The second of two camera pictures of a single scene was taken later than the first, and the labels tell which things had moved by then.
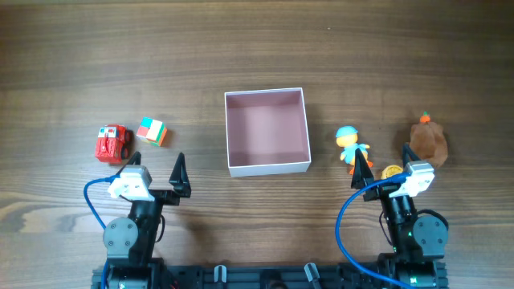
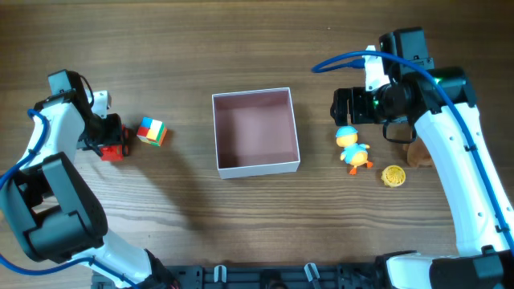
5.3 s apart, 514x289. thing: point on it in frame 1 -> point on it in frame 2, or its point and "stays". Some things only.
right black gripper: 382,191 -> 357,106
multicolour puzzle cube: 152,131 stays
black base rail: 269,276 stays
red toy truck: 112,143 stays
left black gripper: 178,185 -> 116,126
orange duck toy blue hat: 347,137 stays
